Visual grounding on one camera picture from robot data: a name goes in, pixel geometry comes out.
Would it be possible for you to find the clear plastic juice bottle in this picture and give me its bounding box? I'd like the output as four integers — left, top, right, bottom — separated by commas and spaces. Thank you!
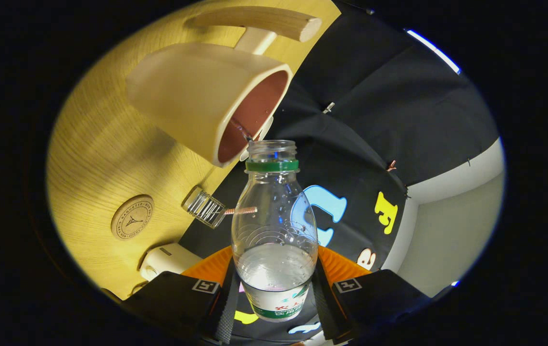
231, 140, 319, 322

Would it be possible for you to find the cream cup with wooden handle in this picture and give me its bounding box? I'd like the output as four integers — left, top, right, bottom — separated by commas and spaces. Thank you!
126, 6, 323, 168

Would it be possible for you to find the glass in wire holder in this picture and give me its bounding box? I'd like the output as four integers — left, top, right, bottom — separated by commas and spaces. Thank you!
183, 187, 227, 229

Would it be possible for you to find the round wooden coaster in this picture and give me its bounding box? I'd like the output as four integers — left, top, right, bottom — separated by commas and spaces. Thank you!
111, 194, 155, 240

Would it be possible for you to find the wooden table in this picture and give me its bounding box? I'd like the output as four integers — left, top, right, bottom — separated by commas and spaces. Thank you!
46, 0, 342, 301

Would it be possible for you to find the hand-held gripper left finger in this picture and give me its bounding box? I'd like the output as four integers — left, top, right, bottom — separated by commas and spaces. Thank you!
120, 246, 241, 345

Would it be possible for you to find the black backdrop cloth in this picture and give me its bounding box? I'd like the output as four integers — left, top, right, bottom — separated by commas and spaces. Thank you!
178, 0, 500, 346

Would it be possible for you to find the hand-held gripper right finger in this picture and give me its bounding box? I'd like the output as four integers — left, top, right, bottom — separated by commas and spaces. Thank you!
311, 245, 431, 345

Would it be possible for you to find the ceiling light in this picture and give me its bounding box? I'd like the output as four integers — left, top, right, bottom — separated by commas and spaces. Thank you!
406, 29, 462, 75

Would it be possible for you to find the white toaster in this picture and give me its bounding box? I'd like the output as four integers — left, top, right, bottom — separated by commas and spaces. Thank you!
139, 243, 203, 282

